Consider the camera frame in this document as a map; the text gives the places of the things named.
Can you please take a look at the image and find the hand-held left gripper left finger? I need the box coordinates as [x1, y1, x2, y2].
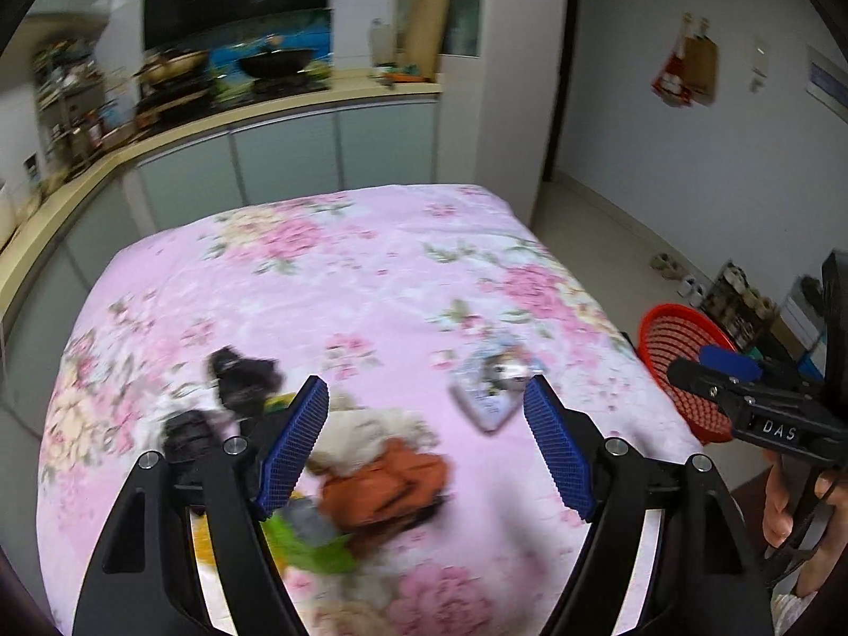
[72, 374, 331, 636]

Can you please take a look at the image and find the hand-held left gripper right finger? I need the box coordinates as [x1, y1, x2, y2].
[522, 374, 776, 636]

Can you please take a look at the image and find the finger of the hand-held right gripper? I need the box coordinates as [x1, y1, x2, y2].
[666, 356, 757, 416]
[701, 344, 821, 394]

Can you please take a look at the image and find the red plastic mesh basket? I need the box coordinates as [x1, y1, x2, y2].
[637, 303, 746, 446]

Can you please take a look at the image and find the black garment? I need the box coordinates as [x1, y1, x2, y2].
[207, 344, 287, 421]

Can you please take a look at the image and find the white cotton wad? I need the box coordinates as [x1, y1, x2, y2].
[311, 397, 438, 478]

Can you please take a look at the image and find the orange brown scrap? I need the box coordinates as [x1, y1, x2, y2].
[320, 436, 453, 531]

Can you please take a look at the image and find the person's right hand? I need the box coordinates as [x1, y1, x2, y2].
[762, 447, 839, 600]

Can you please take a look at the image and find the black shoe rack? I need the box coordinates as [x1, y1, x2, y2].
[701, 260, 778, 354]

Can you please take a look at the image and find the row of assorted shoes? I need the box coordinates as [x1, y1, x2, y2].
[715, 263, 776, 339]

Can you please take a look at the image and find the grey crumpled scrap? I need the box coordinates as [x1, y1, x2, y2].
[286, 497, 339, 541]

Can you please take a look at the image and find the printed snack packet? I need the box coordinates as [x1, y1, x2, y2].
[449, 338, 551, 435]

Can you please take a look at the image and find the green garment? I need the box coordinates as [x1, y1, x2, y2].
[261, 507, 362, 577]

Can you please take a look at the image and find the black cabinet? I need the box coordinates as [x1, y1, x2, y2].
[821, 250, 848, 372]

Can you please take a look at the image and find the pink floral blanket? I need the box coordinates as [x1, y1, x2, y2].
[36, 184, 706, 636]

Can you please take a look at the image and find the kitchen counter with grey cabinets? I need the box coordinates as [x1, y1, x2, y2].
[0, 73, 444, 425]

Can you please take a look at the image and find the brown paper bag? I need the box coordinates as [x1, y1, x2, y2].
[682, 16, 720, 107]

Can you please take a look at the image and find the black gas stove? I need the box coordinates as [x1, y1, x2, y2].
[136, 76, 332, 113]

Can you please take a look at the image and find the black wok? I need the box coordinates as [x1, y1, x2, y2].
[237, 46, 315, 81]

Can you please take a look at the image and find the golden cooking pan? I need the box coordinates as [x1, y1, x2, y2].
[136, 49, 209, 87]

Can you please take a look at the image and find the white bottle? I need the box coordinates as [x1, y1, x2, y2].
[367, 19, 392, 67]

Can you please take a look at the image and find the cluttered metal kitchen rack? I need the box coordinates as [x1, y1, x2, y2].
[30, 36, 110, 173]

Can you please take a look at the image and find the blue printed backsplash panel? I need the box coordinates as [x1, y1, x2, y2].
[210, 8, 333, 90]

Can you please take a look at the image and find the wooden cutting board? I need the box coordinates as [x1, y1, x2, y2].
[404, 0, 453, 77]

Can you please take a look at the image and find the frosted glass window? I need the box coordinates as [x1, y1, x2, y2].
[396, 0, 483, 59]

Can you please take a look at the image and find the wall poster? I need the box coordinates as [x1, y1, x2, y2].
[805, 45, 848, 113]

